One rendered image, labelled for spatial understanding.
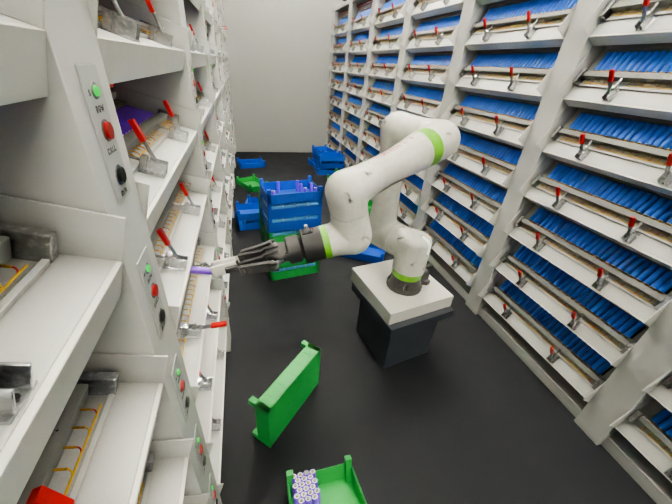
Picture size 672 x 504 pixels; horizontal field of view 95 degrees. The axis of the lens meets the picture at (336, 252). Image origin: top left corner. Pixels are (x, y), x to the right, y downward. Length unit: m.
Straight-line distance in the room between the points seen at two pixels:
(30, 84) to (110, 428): 0.35
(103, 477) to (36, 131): 0.33
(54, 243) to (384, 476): 1.09
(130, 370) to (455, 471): 1.07
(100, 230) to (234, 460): 0.99
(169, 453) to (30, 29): 0.56
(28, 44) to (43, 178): 0.11
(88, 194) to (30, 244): 0.06
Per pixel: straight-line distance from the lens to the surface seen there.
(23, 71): 0.31
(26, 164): 0.37
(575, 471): 1.51
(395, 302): 1.25
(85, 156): 0.35
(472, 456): 1.35
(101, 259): 0.39
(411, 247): 1.18
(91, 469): 0.45
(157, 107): 1.04
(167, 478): 0.65
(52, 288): 0.35
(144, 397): 0.49
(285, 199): 1.64
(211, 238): 1.15
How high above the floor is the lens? 1.11
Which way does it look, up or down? 31 degrees down
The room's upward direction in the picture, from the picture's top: 5 degrees clockwise
